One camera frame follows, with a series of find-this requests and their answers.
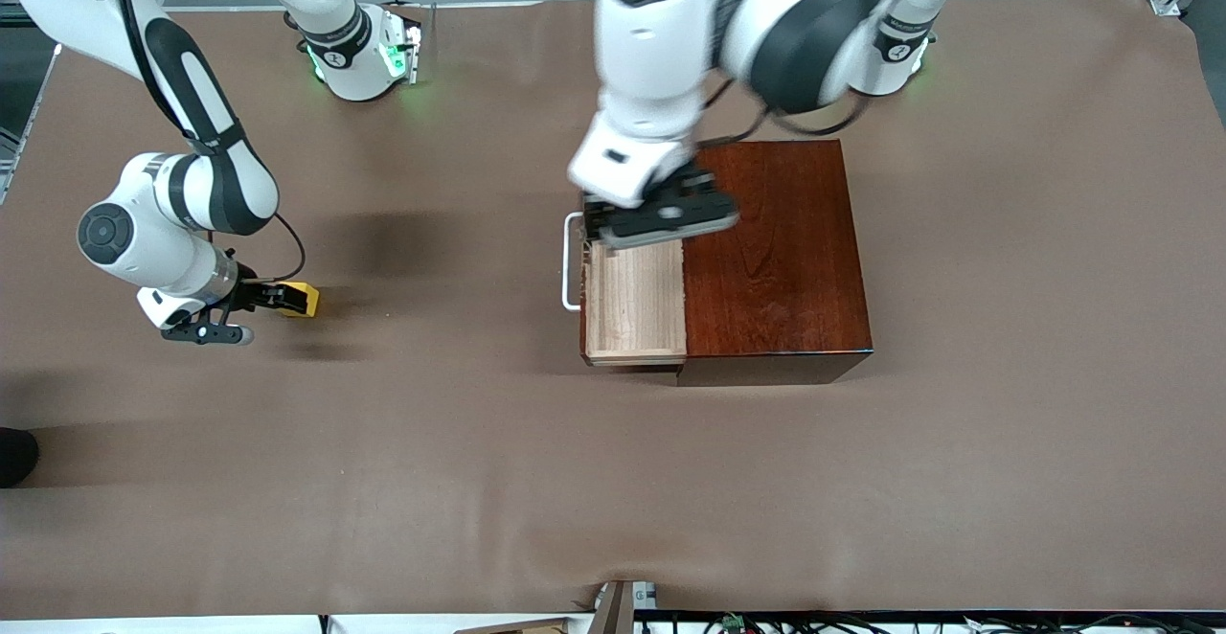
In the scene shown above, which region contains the light wood drawer white handle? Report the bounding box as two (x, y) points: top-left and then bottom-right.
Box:
(561, 211), (689, 368)

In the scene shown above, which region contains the light wooden plank piece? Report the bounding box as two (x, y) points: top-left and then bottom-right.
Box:
(453, 617), (568, 634)

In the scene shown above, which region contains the brown table mat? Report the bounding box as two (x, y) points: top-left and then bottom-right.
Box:
(0, 0), (1226, 622)

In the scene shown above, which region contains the black rounded object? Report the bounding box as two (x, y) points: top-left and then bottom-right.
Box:
(0, 428), (39, 489)

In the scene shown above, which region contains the dark red wooden cabinet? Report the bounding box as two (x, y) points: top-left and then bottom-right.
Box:
(677, 140), (874, 388)

